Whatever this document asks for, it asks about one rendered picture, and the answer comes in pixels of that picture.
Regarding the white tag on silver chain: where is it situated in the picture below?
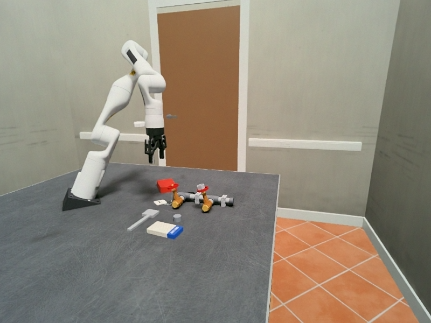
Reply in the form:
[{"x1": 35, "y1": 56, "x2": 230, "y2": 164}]
[{"x1": 154, "y1": 200, "x2": 171, "y2": 205}]

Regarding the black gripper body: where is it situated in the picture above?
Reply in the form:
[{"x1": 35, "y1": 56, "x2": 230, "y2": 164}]
[{"x1": 145, "y1": 127, "x2": 164, "y2": 148}]

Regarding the grey pipe tee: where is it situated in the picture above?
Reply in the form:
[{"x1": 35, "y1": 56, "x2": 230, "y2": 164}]
[{"x1": 167, "y1": 184, "x2": 234, "y2": 211}]

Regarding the red flat rectangular pad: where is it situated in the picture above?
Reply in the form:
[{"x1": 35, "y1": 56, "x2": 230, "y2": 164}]
[{"x1": 157, "y1": 179, "x2": 175, "y2": 193}]

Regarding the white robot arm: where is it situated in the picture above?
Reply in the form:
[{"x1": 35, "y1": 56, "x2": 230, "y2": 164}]
[{"x1": 71, "y1": 40, "x2": 166, "y2": 199}]

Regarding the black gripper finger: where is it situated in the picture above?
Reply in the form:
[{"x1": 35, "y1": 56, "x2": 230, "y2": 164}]
[
  {"x1": 144, "y1": 139, "x2": 159, "y2": 164},
  {"x1": 159, "y1": 135, "x2": 166, "y2": 159}
]

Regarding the white short cylinder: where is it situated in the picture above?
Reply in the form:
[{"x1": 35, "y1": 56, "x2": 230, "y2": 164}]
[{"x1": 173, "y1": 214, "x2": 182, "y2": 222}]

